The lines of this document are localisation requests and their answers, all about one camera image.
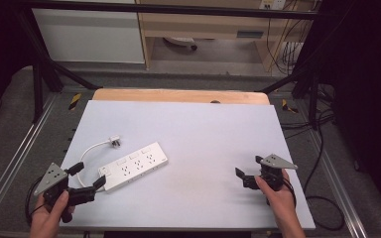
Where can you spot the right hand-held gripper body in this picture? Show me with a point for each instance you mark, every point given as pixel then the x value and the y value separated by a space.
pixel 275 162

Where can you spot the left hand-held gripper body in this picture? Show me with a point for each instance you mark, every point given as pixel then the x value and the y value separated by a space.
pixel 51 178

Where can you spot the white power strip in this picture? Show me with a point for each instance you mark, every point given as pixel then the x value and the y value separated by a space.
pixel 135 165

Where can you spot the person's right hand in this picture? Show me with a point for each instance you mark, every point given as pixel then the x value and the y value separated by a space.
pixel 279 201

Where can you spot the person's left hand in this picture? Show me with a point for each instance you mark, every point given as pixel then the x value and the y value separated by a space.
pixel 48 221

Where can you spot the white power plug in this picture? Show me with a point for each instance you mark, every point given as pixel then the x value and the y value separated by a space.
pixel 115 140

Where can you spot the white table board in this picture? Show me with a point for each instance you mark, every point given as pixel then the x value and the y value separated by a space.
pixel 195 142

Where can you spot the yellow black tape marker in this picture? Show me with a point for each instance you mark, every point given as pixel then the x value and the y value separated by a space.
pixel 74 101
pixel 289 106

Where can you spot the wooden table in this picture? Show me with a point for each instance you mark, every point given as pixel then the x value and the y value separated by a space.
pixel 178 95

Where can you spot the black curtain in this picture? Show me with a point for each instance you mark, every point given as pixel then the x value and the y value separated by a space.
pixel 367 99
pixel 0 43

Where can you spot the white cabinet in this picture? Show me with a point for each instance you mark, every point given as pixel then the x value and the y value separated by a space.
pixel 89 36

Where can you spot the chair caster base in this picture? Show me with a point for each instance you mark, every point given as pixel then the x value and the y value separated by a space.
pixel 182 41

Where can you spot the wooden desk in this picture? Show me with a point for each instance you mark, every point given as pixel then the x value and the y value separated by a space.
pixel 205 24

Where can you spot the aluminium floor rail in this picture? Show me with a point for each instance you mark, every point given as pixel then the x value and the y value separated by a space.
pixel 339 185
pixel 16 155

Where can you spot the white wall socket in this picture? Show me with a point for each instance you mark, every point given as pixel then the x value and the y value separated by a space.
pixel 273 4

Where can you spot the black metal frame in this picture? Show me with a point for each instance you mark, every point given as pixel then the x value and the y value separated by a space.
pixel 165 9

